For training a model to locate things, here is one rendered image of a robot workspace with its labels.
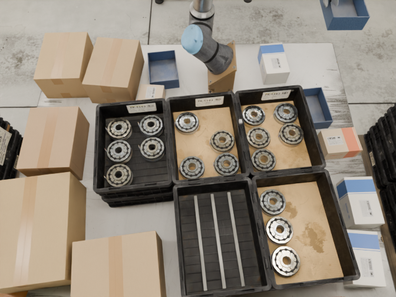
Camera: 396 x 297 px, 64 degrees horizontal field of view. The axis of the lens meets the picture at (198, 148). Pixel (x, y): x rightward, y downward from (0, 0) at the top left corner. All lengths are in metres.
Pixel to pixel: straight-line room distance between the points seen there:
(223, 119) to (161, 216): 0.51
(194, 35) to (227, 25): 1.58
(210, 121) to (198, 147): 0.14
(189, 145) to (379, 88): 1.92
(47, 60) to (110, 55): 0.31
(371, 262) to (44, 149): 1.38
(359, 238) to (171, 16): 2.42
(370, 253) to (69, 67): 1.54
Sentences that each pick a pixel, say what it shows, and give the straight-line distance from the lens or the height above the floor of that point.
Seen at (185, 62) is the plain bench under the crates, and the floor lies 0.70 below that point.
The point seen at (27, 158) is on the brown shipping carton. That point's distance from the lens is 1.51.
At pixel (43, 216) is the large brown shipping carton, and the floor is 0.90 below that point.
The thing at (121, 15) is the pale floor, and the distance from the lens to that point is 3.22.
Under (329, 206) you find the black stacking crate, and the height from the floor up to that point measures 0.88.
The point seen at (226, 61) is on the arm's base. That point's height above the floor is 0.88.
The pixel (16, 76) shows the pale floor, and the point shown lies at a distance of 3.05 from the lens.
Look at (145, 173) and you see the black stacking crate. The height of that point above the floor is 0.83.
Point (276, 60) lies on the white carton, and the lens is 1.74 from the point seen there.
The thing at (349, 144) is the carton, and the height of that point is 0.77.
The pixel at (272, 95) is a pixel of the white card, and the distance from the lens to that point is 1.47.
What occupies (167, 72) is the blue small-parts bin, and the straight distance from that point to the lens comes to 1.77.
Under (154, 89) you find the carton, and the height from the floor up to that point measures 0.77.
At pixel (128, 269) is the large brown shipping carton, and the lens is 1.20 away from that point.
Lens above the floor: 2.06
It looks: 64 degrees down
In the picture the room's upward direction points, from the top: 1 degrees counter-clockwise
